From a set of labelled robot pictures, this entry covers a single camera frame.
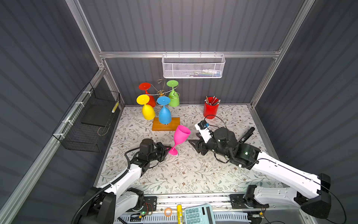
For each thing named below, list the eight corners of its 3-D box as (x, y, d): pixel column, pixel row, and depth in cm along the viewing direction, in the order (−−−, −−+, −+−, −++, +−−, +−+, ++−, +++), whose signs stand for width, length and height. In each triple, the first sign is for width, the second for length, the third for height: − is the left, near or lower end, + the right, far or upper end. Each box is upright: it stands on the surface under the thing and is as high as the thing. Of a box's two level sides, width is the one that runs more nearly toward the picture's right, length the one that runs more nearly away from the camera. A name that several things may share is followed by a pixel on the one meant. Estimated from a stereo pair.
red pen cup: (203, 119, 114) (206, 105, 101) (202, 110, 120) (204, 96, 107) (215, 119, 114) (219, 105, 101) (214, 110, 120) (217, 96, 107)
